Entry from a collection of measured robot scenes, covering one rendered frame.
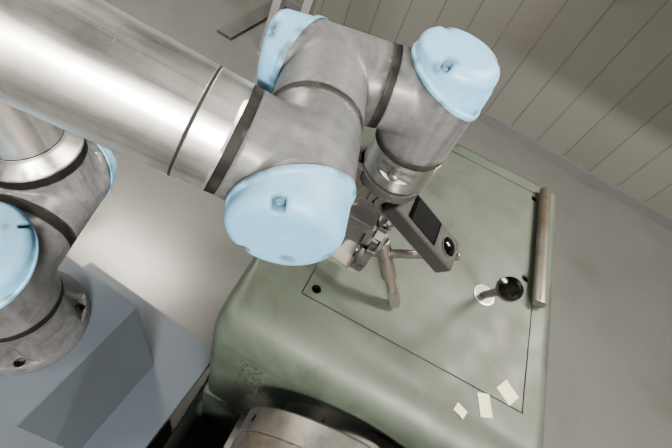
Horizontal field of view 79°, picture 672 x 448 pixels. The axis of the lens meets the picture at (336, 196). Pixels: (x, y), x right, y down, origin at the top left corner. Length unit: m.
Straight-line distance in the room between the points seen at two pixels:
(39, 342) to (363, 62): 0.56
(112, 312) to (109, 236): 1.38
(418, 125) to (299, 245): 0.16
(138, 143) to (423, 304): 0.50
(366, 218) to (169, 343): 0.72
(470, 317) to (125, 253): 1.65
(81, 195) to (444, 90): 0.48
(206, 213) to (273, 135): 1.92
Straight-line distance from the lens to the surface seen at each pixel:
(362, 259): 0.51
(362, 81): 0.33
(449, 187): 0.82
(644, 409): 2.79
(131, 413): 1.06
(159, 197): 2.21
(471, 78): 0.34
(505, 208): 0.86
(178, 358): 1.08
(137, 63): 0.24
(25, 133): 0.57
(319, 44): 0.33
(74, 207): 0.62
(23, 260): 0.56
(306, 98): 0.28
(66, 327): 0.70
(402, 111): 0.35
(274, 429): 0.61
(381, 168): 0.40
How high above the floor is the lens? 1.79
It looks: 50 degrees down
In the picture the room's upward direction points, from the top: 24 degrees clockwise
